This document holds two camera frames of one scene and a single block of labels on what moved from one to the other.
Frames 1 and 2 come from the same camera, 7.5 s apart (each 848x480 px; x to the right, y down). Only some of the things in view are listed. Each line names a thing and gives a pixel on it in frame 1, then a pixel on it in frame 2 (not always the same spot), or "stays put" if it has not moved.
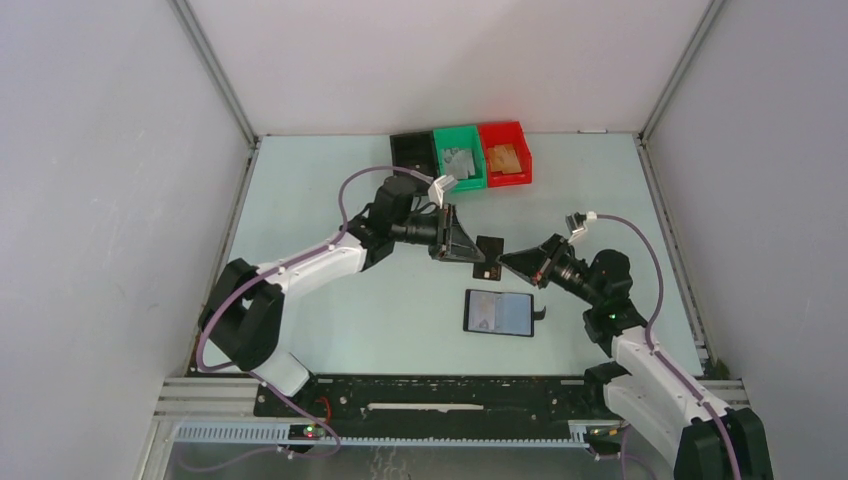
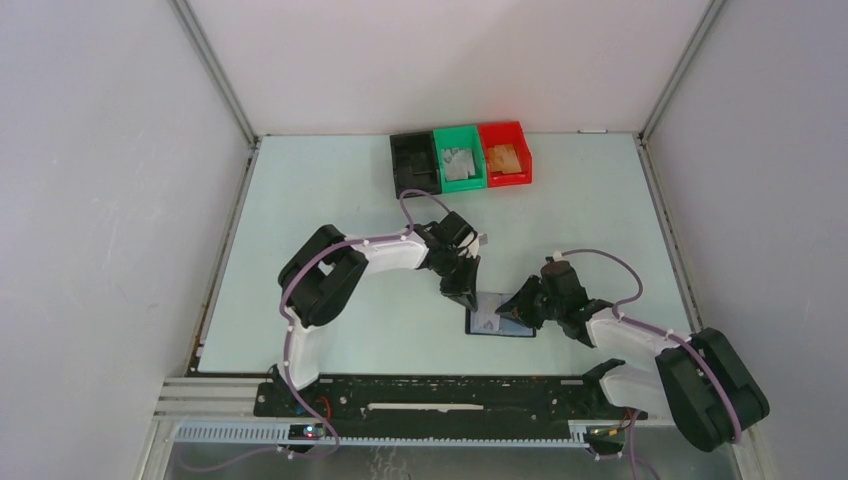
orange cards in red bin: x=503 y=158 stays put
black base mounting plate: x=437 y=407 stays put
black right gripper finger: x=526 y=262 to x=518 y=308
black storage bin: x=415 y=151 stays put
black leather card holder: x=500 y=312 stays put
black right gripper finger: x=535 y=259 to x=521 y=298
